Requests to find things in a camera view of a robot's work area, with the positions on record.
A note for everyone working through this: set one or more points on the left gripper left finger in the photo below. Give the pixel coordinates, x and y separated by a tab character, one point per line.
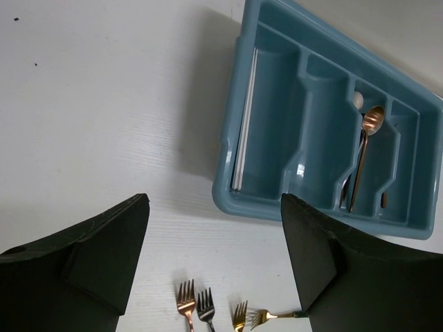
77	279

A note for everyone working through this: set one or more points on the blue plastic cutlery tray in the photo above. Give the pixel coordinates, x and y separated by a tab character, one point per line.
290	127

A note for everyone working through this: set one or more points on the white silver round spoon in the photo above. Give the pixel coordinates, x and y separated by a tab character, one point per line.
358	100

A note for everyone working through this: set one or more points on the copper round spoon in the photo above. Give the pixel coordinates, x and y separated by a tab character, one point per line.
371	124

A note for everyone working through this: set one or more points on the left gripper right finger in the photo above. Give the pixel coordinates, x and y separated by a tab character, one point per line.
349	280

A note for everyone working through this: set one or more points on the dark grey fork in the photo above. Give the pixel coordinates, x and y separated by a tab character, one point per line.
206	307

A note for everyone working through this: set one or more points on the white chopstick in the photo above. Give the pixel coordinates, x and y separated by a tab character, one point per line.
244	121
248	121

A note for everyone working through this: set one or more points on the gold fork lying sideways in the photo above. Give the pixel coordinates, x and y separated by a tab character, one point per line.
262	316

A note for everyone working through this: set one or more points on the rose gold fork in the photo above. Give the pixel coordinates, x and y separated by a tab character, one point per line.
186	301

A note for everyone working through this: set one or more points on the gold fork green handle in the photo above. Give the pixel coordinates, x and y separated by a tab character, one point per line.
239	316

